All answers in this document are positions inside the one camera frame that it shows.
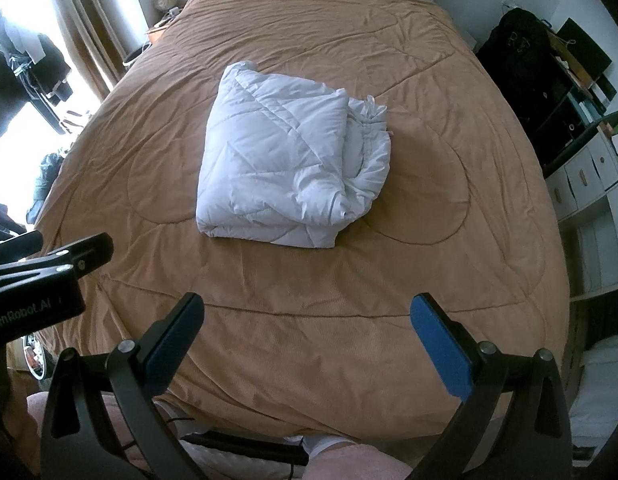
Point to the dark hanging clothes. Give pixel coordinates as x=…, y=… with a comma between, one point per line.
x=49, y=70

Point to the black paper bag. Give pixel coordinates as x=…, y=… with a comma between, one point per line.
x=586, y=52

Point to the beige round ornament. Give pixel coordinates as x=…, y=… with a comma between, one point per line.
x=167, y=1

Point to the wooden nightstand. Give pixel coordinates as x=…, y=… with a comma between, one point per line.
x=156, y=35

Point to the round metal-rimmed object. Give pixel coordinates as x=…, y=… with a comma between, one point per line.
x=36, y=360

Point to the dark shelf unit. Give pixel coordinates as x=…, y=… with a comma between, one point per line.
x=581, y=110

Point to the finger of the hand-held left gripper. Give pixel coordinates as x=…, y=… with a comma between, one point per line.
x=16, y=247
x=91, y=252

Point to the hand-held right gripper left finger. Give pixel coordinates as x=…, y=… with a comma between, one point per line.
x=171, y=345

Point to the dark blue cloth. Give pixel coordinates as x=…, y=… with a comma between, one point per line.
x=46, y=185

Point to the white bedding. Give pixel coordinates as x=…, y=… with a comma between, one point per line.
x=601, y=400

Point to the black backpack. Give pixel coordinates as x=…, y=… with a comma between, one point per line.
x=524, y=70

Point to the beige curtain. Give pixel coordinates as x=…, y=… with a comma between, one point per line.
x=94, y=35

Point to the white puffer jacket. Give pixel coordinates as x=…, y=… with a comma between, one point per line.
x=269, y=160

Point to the white round bin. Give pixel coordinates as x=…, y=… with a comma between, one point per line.
x=136, y=56

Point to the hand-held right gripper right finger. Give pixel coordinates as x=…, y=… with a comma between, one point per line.
x=441, y=347

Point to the white drawer cabinet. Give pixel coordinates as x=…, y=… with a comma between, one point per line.
x=584, y=175

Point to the person's pink pants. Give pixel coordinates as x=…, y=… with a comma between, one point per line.
x=359, y=466

